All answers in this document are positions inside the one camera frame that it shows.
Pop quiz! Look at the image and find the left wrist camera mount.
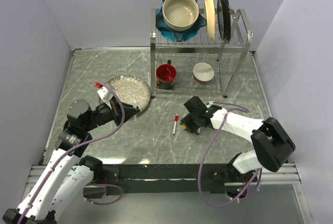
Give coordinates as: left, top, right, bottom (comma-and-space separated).
94, 82, 116, 108

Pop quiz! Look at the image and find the white pen red tip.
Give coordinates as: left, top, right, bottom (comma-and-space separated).
172, 121, 177, 135

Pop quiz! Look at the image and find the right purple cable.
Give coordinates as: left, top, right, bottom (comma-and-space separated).
197, 101, 262, 208

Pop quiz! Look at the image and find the black base bar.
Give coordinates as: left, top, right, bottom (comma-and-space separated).
103, 164, 254, 194

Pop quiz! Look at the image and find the red and black mug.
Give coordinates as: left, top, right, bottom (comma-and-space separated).
156, 60, 177, 90

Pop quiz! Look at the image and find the small white bowl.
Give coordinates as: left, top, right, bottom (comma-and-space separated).
193, 63, 215, 83

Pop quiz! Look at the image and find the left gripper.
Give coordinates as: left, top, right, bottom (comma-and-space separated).
84, 94, 139, 131

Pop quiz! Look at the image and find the steel dish rack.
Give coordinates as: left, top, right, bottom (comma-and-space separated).
150, 9, 253, 98

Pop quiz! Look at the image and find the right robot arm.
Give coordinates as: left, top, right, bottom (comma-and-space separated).
181, 96, 296, 181

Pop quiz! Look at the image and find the speckled ceramic plate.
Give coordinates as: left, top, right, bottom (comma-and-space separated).
106, 75, 151, 114

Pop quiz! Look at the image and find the cream plate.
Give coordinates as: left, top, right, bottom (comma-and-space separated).
204, 0, 216, 42

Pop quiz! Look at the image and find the beige ceramic bowl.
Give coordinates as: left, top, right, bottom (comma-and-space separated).
162, 0, 200, 31

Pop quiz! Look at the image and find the black plate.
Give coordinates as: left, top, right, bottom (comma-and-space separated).
217, 0, 231, 43

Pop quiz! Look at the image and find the blue flower-shaped bowl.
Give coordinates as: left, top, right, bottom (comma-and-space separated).
156, 0, 207, 42

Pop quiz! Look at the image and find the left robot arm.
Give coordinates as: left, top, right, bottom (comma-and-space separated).
3, 98, 140, 223

